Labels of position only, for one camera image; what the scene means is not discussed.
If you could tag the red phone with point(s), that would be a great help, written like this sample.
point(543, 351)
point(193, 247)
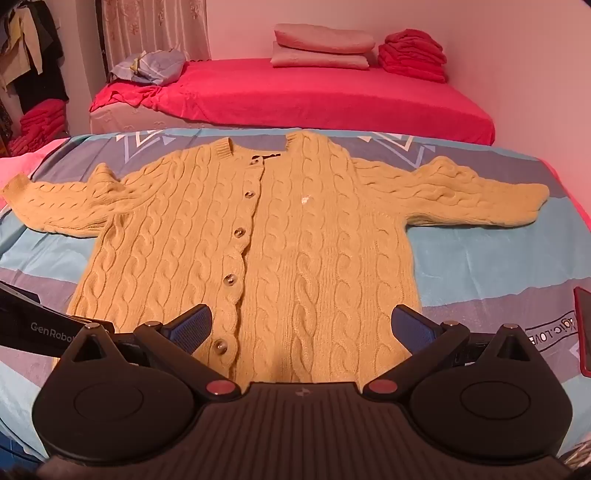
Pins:
point(582, 332)

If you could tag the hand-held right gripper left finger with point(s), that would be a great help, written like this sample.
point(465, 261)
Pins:
point(191, 330)

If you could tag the pale embossed mattress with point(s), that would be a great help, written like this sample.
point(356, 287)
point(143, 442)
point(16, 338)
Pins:
point(120, 121)

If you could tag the pile of red clothes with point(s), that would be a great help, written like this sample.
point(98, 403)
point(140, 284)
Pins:
point(41, 127)

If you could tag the hanging clothes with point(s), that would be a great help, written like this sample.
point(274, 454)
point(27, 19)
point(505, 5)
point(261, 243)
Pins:
point(32, 50)

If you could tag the crumpled blue grey cloth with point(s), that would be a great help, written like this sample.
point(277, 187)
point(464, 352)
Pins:
point(150, 67)

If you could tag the pale floral curtain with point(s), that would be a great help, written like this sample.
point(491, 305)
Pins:
point(152, 27)

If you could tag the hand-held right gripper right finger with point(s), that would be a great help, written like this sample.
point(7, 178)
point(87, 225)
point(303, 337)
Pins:
point(411, 325)

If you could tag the stack of folded red clothes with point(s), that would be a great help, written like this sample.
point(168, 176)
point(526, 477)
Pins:
point(413, 55)

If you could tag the pink bed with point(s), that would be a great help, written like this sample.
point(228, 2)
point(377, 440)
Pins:
point(323, 97)

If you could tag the folded pink blanket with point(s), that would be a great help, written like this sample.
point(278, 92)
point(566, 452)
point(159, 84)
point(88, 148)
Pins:
point(323, 38)
point(318, 60)

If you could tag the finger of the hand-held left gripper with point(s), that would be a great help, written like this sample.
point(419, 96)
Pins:
point(46, 323)

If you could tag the pink cloth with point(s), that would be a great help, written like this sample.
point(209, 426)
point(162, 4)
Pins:
point(18, 166)

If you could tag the blue grey patterned bed sheet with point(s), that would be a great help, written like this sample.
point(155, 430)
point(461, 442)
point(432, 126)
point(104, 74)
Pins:
point(485, 258)

